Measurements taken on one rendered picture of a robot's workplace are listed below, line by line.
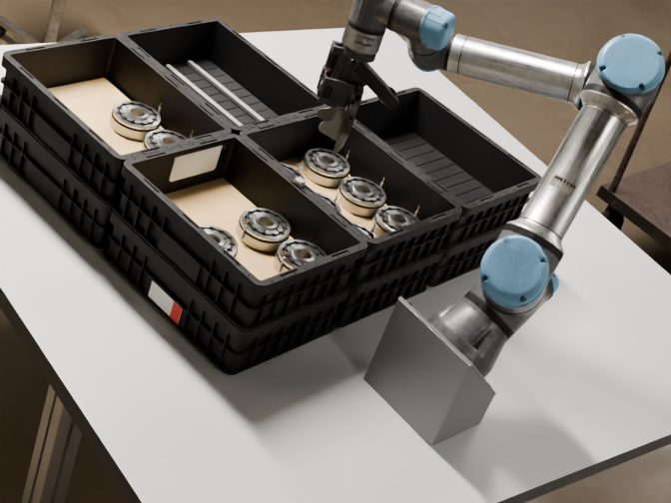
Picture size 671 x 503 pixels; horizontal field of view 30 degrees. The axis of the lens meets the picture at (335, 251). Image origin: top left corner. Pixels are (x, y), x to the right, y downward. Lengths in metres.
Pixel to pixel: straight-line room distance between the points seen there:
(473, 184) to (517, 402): 0.60
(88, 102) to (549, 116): 2.97
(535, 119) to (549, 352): 2.65
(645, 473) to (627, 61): 1.73
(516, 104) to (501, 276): 3.20
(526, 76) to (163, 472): 1.01
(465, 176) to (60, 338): 1.08
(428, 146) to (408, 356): 0.79
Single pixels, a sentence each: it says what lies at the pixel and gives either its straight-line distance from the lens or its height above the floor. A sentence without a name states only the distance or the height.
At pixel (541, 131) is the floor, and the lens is 5.21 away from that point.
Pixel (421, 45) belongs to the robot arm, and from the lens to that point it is 2.39.
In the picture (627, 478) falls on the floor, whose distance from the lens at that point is 3.69.
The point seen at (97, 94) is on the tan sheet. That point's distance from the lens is 2.76.
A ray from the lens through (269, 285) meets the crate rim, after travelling 2.19.
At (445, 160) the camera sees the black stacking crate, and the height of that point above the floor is 0.83.
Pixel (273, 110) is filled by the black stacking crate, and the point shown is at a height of 0.83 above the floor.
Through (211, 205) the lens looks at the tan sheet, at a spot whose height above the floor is 0.83.
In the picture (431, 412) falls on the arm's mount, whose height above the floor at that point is 0.76.
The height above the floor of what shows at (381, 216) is 0.86.
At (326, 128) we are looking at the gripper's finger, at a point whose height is 1.04.
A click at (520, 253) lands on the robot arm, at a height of 1.12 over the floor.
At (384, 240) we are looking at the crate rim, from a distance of 2.40.
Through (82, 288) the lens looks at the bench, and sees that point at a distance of 2.43.
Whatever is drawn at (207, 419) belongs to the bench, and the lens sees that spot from 2.23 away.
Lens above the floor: 2.23
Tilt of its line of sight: 34 degrees down
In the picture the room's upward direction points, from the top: 21 degrees clockwise
